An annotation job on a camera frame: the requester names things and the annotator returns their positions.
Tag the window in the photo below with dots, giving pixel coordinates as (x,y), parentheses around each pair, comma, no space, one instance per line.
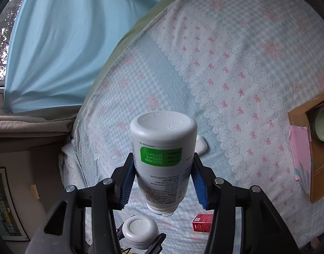
(0,37)

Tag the cardboard box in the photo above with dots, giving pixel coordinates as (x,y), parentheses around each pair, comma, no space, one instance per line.
(302,121)

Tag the small red box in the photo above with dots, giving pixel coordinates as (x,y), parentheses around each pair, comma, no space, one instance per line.
(201,222)

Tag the grey-brown curtain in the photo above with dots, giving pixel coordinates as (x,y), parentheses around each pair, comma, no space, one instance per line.
(32,123)

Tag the small white plastic object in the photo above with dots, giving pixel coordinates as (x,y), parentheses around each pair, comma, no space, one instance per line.
(201,145)

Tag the light blue cloth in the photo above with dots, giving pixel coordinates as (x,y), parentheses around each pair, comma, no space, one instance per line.
(66,45)

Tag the crumpled white cloth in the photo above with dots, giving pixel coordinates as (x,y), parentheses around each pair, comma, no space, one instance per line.
(69,161)

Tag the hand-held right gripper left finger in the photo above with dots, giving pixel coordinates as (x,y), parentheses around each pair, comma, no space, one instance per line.
(126,185)

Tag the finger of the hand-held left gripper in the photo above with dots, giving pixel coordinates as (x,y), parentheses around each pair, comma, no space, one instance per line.
(154,243)
(119,231)

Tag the white round jar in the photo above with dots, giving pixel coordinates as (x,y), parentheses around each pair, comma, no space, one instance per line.
(139,229)

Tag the framed wall poster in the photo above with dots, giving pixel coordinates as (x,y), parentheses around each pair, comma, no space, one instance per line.
(5,203)

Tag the small tan object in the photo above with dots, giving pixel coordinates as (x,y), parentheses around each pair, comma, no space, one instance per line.
(34,192)

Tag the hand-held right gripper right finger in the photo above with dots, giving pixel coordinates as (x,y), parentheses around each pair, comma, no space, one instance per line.
(200,187)

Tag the white bottle green label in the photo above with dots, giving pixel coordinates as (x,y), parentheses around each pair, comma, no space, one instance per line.
(162,148)

